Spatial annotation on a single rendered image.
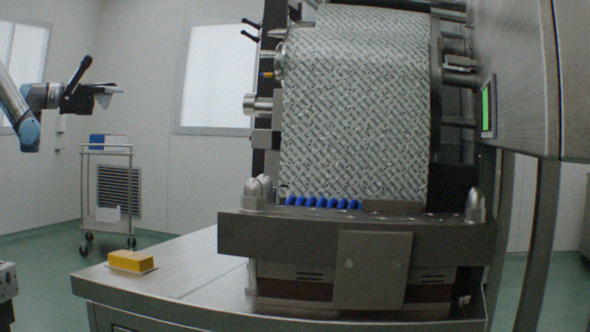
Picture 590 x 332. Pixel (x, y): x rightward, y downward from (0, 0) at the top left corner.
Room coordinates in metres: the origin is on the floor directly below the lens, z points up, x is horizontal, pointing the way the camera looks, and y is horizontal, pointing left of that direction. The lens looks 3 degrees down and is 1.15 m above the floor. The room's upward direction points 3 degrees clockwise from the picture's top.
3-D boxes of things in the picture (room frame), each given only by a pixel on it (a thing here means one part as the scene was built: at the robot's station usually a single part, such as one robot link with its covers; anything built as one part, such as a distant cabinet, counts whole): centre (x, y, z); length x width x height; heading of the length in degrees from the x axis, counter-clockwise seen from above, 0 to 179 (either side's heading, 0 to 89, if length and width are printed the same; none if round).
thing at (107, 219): (5.86, 1.59, 0.51); 0.91 x 0.58 x 1.02; 12
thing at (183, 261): (2.18, -0.22, 0.88); 2.52 x 0.66 x 0.04; 168
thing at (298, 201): (1.16, -0.09, 1.03); 0.21 x 0.04 x 0.03; 78
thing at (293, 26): (1.27, 0.01, 1.25); 0.15 x 0.01 x 0.15; 168
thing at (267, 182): (1.14, 0.04, 1.05); 0.04 x 0.04 x 0.04
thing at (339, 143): (1.19, -0.09, 1.11); 0.23 x 0.01 x 0.18; 78
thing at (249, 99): (1.32, 0.08, 1.18); 0.04 x 0.02 x 0.04; 168
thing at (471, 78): (1.21, -0.28, 1.25); 0.07 x 0.04 x 0.04; 78
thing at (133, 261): (1.16, 0.27, 0.91); 0.07 x 0.07 x 0.02; 78
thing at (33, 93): (1.67, 0.73, 1.21); 0.11 x 0.08 x 0.09; 113
